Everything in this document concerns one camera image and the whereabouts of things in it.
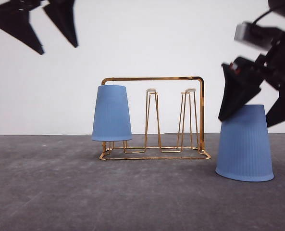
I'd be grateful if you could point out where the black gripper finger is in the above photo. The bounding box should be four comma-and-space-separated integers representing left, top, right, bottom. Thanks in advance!
0, 0, 44, 55
43, 0, 78, 47

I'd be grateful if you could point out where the blue ribbed cup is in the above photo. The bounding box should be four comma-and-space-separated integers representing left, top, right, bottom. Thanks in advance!
215, 104, 274, 182
92, 85, 132, 141

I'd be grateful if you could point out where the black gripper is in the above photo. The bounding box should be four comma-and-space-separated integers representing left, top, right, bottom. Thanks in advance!
218, 0, 285, 127

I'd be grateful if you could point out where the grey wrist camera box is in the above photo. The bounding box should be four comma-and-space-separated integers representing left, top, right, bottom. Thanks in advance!
234, 22, 275, 51

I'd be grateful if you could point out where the gold wire cup rack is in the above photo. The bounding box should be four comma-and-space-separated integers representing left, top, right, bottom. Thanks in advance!
99, 77, 211, 160

